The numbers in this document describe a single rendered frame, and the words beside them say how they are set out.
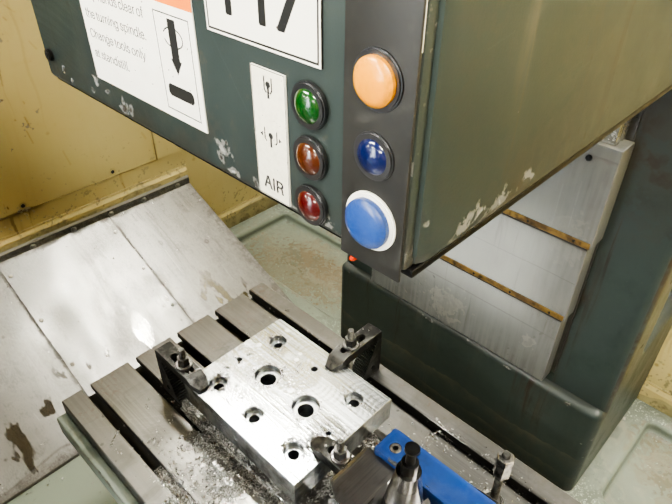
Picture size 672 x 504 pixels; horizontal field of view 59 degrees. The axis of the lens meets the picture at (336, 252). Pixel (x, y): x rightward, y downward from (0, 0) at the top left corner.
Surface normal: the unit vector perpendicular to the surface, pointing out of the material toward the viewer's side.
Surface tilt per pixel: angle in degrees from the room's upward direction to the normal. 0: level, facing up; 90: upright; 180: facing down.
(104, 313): 24
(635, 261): 90
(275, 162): 90
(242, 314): 0
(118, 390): 0
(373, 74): 86
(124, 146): 90
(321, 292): 0
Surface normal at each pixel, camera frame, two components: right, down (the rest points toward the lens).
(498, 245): -0.69, 0.43
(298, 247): 0.01, -0.80
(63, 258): 0.30, -0.56
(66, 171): 0.72, 0.42
